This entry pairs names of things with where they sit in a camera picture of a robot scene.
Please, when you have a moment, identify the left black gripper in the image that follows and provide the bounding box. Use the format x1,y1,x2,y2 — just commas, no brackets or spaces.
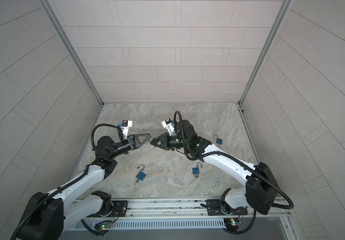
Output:
108,137,150,161

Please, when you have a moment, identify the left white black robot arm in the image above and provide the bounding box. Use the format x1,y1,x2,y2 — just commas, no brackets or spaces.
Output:
11,125,152,240

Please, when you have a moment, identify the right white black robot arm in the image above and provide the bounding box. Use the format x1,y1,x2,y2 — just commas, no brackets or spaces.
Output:
151,111,294,215

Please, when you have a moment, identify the left blue padlock with key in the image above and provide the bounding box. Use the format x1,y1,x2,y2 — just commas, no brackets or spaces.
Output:
135,164,146,185

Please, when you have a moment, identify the blue padlock with key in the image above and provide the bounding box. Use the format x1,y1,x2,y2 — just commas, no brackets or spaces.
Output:
135,164,146,185
192,162,202,178

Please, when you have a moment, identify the right blue padlock with key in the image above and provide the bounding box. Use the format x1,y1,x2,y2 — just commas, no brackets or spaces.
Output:
192,162,202,178

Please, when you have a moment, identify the far small blue padlock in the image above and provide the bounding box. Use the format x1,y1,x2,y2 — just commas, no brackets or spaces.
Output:
214,134,223,147

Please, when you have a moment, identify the white vent grille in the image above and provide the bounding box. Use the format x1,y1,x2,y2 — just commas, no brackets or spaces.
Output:
70,218,227,231

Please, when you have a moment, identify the left green circuit board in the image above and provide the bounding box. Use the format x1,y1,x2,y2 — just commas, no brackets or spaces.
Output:
94,221,113,231

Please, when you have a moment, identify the right circuit board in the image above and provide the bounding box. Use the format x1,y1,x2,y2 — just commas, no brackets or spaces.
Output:
223,218,242,233

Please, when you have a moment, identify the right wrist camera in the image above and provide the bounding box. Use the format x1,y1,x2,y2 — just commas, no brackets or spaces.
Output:
162,118,174,136

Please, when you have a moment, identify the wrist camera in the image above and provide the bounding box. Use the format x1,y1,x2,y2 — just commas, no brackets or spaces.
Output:
162,118,174,136
119,120,133,140

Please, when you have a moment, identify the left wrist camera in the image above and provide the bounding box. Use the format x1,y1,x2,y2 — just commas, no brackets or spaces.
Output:
119,120,133,140

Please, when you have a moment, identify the aluminium mounting rail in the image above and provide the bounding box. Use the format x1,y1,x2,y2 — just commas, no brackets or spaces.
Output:
64,196,291,221

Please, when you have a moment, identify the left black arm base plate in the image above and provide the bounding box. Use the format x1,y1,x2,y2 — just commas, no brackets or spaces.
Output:
97,201,128,218

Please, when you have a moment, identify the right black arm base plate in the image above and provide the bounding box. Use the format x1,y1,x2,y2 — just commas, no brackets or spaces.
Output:
205,199,248,216

